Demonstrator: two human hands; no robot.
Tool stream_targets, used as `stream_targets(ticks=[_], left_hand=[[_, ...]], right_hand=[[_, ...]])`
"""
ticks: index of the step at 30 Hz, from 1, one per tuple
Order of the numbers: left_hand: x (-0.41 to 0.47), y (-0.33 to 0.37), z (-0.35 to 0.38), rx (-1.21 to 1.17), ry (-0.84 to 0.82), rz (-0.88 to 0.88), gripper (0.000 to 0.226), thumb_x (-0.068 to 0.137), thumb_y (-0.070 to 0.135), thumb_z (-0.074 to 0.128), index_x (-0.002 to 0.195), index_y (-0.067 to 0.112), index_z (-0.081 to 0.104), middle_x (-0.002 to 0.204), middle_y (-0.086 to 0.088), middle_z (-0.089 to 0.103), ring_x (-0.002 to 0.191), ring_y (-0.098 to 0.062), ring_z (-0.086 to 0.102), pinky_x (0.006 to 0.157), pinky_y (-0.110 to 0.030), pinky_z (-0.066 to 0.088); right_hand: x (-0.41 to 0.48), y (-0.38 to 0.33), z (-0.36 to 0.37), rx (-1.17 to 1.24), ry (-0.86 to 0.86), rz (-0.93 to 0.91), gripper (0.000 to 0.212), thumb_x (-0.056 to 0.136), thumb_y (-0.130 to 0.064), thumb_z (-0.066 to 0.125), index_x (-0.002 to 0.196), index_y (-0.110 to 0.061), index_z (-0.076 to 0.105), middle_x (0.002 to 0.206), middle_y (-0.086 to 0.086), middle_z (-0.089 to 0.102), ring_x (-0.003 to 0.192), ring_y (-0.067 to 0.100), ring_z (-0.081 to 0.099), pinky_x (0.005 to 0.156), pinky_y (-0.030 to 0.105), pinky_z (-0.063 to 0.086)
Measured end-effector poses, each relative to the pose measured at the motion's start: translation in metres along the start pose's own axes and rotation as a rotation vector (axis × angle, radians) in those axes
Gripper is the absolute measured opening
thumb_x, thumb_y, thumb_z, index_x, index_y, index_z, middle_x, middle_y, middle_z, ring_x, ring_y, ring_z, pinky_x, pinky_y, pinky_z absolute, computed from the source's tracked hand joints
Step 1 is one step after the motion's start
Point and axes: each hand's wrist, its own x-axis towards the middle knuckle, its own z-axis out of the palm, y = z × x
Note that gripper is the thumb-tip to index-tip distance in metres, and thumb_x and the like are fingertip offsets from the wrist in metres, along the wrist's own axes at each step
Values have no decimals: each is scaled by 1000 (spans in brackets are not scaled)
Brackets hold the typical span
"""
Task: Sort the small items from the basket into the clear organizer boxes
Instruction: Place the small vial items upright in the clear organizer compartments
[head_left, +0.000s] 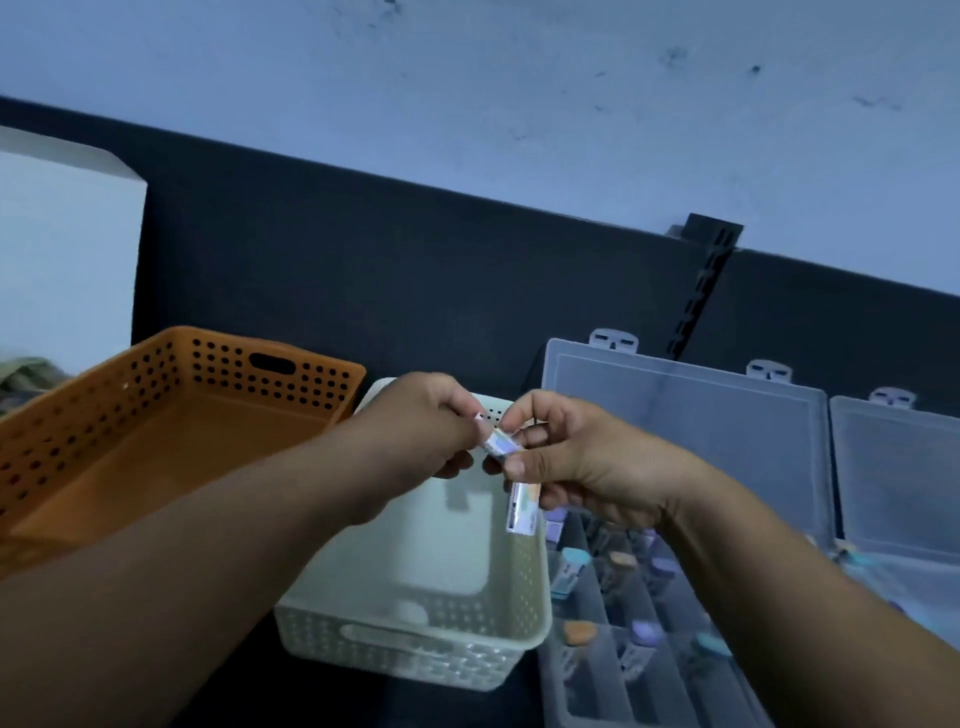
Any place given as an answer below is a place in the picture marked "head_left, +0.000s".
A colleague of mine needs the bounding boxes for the purple small tube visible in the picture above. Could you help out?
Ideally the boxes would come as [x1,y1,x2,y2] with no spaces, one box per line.
[473,412,526,459]

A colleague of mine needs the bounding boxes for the row of small tubes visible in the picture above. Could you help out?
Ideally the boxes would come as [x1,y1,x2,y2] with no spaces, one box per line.
[543,506,736,684]

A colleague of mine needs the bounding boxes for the person's right hand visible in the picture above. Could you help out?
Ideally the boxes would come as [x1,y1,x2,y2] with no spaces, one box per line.
[498,389,706,530]

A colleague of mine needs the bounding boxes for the wide black shelf back panel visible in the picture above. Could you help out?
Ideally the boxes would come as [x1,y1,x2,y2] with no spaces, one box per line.
[0,95,714,399]

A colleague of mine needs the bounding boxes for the person's left forearm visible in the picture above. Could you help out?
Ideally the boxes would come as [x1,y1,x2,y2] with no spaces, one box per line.
[0,434,376,728]

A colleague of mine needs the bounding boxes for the narrow black shelf back panel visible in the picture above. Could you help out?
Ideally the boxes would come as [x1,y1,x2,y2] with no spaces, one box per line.
[682,249,960,418]

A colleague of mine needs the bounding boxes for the person's right forearm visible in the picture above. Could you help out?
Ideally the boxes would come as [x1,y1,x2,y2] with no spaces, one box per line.
[659,472,960,728]

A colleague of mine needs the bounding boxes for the orange plastic basket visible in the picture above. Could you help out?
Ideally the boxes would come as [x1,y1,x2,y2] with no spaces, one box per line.
[0,326,367,579]

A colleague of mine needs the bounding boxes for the white cardboard box open lid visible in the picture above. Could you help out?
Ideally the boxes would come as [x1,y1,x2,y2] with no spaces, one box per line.
[0,125,149,376]

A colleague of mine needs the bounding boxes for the white perforated plastic basket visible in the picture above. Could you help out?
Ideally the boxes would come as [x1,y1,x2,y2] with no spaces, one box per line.
[273,377,554,693]

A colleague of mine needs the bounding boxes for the person's left hand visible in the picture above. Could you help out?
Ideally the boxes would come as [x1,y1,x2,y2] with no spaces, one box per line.
[348,371,489,526]

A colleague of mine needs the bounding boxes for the black slotted shelf upright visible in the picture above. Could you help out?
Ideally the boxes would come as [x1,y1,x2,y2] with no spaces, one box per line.
[665,213,745,361]

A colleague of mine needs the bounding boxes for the blue-capped small tube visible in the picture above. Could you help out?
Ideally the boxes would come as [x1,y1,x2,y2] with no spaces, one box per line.
[506,482,543,537]

